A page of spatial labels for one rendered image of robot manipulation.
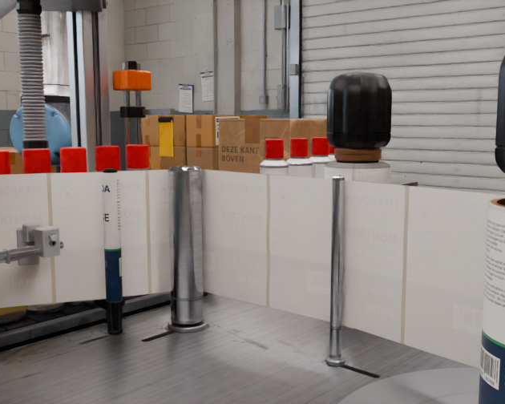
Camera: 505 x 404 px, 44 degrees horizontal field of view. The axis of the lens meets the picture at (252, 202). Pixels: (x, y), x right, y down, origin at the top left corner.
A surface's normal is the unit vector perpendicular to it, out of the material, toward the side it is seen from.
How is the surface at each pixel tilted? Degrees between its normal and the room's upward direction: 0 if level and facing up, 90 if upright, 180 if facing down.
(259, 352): 0
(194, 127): 90
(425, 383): 0
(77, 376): 0
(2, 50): 90
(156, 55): 90
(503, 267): 90
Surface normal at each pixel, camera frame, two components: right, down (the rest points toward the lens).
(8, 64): 0.78, 0.08
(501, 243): -0.96, 0.04
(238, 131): -0.67, 0.10
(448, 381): 0.00, -0.99
